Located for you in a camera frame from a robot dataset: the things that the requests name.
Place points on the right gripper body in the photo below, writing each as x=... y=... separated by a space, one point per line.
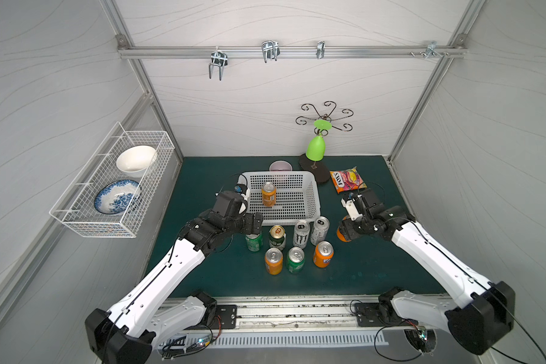
x=350 y=228

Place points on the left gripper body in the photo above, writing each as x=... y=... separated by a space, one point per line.
x=252 y=223

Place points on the white Monster can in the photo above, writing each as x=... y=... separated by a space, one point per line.
x=301 y=234
x=320 y=228

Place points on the orange Fanta can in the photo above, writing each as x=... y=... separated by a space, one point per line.
x=323 y=254

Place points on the green beer can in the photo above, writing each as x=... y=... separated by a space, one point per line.
x=277 y=237

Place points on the white plastic basket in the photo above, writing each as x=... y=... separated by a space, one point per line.
x=297 y=196

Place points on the green Sprite can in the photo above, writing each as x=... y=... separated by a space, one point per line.
x=295 y=260

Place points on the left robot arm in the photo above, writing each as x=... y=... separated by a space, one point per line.
x=195 y=241

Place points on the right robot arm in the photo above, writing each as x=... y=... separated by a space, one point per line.
x=477 y=312

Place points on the colourful snack bag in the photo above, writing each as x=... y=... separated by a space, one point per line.
x=347 y=180

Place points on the pink bowl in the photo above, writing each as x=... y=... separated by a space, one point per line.
x=280 y=165

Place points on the green plastic wine glass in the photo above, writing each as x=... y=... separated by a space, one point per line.
x=316 y=148

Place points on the white ceramic bowl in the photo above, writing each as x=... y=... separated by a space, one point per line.
x=135 y=161

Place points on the blue patterned plate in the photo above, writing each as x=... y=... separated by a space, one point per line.
x=117 y=197

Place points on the double metal hook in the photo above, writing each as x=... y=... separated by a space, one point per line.
x=219 y=60

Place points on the metal loop hook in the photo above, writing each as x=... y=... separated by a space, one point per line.
x=270 y=50

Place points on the small metal hook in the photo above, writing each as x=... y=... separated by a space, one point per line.
x=320 y=50

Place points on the right metal hook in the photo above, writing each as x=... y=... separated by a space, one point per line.
x=430 y=52

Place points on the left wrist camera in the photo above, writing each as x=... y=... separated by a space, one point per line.
x=244 y=191

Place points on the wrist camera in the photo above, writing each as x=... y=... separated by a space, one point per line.
x=352 y=210
x=244 y=191

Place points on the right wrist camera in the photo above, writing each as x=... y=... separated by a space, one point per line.
x=352 y=210

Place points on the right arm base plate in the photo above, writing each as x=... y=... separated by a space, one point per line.
x=368 y=315

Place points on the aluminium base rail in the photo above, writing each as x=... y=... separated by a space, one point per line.
x=277 y=313

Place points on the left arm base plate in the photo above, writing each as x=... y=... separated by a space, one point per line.
x=225 y=317

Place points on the white wire wall basket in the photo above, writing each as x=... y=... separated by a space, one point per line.
x=75 y=208

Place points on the aluminium top rail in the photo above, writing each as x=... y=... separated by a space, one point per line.
x=287 y=52

